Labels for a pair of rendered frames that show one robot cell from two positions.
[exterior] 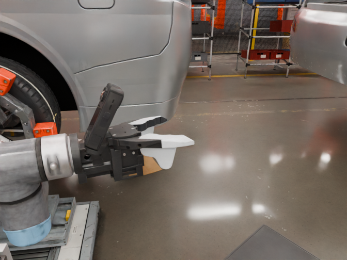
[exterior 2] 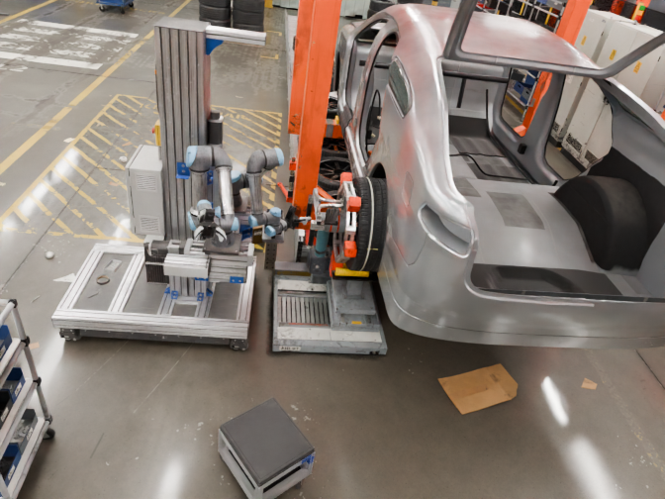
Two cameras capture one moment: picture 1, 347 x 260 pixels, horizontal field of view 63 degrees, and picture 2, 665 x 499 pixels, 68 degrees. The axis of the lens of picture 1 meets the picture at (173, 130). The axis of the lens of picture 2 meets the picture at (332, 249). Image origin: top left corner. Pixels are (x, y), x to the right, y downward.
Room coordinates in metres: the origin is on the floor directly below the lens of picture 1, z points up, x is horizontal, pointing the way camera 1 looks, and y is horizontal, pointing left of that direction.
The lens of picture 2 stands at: (0.99, -2.03, 2.65)
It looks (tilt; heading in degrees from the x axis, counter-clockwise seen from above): 35 degrees down; 87
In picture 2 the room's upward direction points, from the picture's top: 10 degrees clockwise
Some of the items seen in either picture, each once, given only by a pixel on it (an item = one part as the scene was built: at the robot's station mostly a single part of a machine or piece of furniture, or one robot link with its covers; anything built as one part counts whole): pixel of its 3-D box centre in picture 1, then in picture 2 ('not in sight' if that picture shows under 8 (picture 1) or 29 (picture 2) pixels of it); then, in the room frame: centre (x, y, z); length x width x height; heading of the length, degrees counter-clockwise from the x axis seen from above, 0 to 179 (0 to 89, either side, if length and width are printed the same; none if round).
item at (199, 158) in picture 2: not in sight; (200, 189); (0.30, 0.51, 1.19); 0.15 x 0.12 x 0.55; 20
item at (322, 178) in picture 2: not in sight; (338, 180); (1.17, 2.49, 0.39); 0.66 x 0.66 x 0.24
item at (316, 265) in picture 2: not in sight; (332, 266); (1.18, 1.21, 0.26); 0.42 x 0.18 x 0.35; 8
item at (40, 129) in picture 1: (45, 131); (349, 249); (1.23, 0.63, 0.85); 0.09 x 0.08 x 0.07; 98
